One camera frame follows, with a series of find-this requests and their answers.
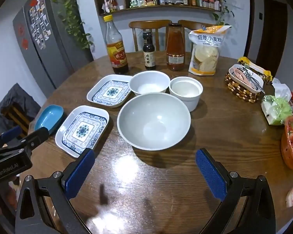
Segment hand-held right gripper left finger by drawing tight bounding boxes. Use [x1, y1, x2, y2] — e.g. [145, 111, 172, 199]
[15, 148, 96, 234]

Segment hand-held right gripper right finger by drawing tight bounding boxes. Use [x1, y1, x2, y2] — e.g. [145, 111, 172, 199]
[195, 148, 276, 234]

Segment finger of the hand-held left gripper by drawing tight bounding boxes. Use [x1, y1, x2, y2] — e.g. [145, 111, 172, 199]
[0, 127, 50, 154]
[0, 126, 23, 149]

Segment blue ceramic dish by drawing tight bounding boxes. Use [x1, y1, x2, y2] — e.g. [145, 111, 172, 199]
[35, 105, 64, 136]

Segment large grey bowl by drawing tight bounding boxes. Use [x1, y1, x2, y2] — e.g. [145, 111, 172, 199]
[117, 93, 192, 151]

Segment deep white ramekin bowl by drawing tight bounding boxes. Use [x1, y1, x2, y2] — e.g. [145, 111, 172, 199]
[169, 76, 203, 113]

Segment medium white bowl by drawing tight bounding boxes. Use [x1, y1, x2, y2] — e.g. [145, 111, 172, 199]
[129, 71, 171, 97]

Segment wooden slatted chair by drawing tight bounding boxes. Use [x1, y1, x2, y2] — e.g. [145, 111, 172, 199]
[0, 105, 31, 137]

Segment dark grey jacket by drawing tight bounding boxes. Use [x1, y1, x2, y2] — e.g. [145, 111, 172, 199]
[0, 83, 41, 134]

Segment grey refrigerator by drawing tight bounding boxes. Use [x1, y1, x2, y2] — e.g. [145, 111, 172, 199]
[13, 0, 94, 89]

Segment small red white packet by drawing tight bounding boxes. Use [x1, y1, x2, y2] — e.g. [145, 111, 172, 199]
[286, 186, 293, 208]

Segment wooden beaded trivet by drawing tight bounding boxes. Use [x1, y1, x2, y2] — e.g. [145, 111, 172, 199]
[225, 68, 263, 104]

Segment green tissue pack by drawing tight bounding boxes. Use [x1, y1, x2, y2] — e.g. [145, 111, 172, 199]
[261, 95, 293, 126]

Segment white oblong tray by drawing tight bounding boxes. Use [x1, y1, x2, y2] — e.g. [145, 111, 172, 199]
[228, 64, 264, 93]

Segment pink plastic utensil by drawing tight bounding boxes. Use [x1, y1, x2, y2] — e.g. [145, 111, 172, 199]
[235, 69, 247, 81]

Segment metal tongs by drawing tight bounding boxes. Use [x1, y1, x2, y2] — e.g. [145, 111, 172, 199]
[237, 65, 265, 94]

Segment white plastic bag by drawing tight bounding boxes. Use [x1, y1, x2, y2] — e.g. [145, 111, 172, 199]
[271, 77, 292, 103]

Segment group of photo magnets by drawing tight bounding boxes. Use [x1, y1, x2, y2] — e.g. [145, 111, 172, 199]
[29, 0, 52, 50]

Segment yellow capped vinegar bottle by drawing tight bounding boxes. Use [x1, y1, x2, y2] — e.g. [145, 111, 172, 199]
[103, 15, 129, 75]

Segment yellow snack packet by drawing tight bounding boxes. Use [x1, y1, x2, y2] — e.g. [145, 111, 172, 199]
[238, 57, 272, 83]

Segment white yellow flour bag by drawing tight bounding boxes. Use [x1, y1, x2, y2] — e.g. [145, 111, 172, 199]
[188, 25, 232, 76]

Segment large hanging green plant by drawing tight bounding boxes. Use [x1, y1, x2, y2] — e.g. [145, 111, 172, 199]
[47, 0, 94, 51]

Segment orange sauce jar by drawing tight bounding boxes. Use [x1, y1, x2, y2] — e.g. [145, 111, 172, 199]
[166, 23, 185, 72]

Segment small dark sauce bottle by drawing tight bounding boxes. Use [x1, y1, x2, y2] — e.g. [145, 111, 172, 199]
[143, 30, 157, 71]

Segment wooden dining chair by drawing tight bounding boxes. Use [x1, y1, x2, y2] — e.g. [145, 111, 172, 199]
[178, 19, 216, 53]
[129, 20, 172, 52]

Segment dark wooden door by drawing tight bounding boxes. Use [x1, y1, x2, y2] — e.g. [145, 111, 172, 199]
[255, 0, 289, 77]

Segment small trailing green plant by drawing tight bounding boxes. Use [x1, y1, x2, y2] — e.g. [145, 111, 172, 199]
[212, 0, 235, 26]

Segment row of spice jars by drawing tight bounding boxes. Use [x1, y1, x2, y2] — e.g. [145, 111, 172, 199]
[103, 0, 221, 14]

